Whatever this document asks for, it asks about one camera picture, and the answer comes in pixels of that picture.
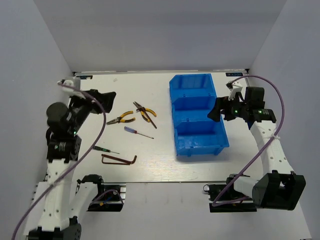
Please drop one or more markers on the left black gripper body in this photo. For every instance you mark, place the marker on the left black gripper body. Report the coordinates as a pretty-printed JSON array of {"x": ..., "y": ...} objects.
[{"x": 83, "y": 107}]

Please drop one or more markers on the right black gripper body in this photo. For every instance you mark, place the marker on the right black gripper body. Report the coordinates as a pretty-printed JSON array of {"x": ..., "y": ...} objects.
[{"x": 233, "y": 108}]

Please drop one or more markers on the yellow combination pliers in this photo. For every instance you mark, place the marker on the yellow combination pliers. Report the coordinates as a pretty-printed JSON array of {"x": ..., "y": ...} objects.
[{"x": 121, "y": 119}]

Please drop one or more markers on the blue handled screwdriver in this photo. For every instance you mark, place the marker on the blue handled screwdriver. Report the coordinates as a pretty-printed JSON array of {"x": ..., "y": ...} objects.
[{"x": 133, "y": 131}]

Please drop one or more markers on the yellow needle-nose pliers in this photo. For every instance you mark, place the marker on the yellow needle-nose pliers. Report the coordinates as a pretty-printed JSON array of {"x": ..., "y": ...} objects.
[{"x": 138, "y": 107}]

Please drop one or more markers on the small green black screwdriver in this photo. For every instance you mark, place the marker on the small green black screwdriver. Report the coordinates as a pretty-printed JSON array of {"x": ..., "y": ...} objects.
[{"x": 101, "y": 149}]

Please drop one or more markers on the brown hex key long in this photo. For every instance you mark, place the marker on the brown hex key long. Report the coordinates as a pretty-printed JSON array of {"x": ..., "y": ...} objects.
[{"x": 117, "y": 160}]

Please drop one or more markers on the thin brown hex key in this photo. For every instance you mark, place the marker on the thin brown hex key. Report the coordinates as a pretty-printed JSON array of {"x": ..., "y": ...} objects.
[{"x": 152, "y": 120}]

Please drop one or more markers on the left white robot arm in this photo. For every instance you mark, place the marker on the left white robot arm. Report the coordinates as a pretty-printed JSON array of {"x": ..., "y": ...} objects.
[{"x": 61, "y": 216}]

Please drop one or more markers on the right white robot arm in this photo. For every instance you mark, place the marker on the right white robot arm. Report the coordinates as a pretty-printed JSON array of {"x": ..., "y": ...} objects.
[{"x": 280, "y": 187}]

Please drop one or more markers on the blue plastic sorting bin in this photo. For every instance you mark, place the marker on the blue plastic sorting bin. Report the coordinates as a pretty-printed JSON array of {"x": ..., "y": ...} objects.
[{"x": 192, "y": 97}]

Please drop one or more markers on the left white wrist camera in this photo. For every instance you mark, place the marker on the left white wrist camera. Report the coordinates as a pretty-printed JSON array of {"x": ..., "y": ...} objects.
[{"x": 71, "y": 87}]

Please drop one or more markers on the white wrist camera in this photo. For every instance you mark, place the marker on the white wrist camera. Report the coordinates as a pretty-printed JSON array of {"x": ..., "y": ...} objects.
[
  {"x": 234, "y": 87},
  {"x": 71, "y": 87}
]

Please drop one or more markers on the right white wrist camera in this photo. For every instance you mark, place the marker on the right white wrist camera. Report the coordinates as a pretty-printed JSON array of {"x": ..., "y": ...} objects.
[{"x": 234, "y": 87}]

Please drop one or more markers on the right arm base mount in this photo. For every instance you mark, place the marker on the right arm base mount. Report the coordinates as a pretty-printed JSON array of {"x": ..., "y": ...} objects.
[{"x": 240, "y": 204}]

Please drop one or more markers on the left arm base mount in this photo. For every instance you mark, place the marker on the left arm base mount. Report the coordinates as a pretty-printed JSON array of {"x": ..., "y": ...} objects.
[{"x": 109, "y": 199}]

